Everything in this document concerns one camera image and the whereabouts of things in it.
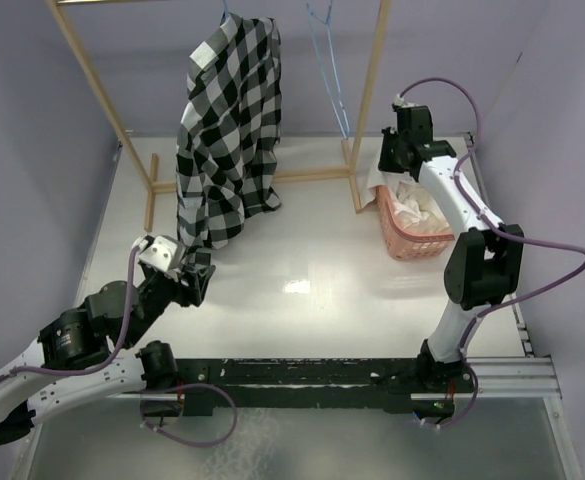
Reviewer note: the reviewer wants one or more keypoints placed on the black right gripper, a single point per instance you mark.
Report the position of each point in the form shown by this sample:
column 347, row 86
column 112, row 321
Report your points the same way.
column 392, row 151

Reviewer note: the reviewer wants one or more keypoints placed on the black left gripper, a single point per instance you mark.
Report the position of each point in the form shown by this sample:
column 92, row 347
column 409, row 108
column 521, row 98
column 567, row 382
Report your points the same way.
column 195, row 282

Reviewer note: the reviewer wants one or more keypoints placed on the black white checkered shirt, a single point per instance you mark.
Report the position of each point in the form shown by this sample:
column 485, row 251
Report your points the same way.
column 228, row 132

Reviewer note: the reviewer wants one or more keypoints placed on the light blue wire hanger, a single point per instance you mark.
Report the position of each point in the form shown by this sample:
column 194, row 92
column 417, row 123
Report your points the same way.
column 328, row 65

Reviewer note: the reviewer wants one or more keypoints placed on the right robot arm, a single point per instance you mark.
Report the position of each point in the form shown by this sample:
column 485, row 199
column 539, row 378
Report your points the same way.
column 484, row 265

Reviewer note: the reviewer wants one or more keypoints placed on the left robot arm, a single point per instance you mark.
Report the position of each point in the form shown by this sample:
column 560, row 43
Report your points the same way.
column 91, row 351

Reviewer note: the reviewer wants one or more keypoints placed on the blue hanger under checkered shirt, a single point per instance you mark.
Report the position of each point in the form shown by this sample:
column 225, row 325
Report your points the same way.
column 227, row 11

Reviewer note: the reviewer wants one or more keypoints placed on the wooden clothes rack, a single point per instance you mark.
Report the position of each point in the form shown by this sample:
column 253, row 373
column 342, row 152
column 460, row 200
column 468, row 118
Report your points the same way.
column 131, row 84

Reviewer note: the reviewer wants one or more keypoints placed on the pink plastic laundry basket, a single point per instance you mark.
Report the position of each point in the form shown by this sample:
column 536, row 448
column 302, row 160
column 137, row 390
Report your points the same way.
column 401, row 244

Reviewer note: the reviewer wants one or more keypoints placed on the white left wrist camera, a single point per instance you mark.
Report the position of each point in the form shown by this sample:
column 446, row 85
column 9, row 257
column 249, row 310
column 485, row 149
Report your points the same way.
column 163, row 254

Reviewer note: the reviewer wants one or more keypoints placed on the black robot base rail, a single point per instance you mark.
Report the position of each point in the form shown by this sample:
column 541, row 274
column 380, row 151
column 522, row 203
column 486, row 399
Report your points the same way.
column 387, row 384

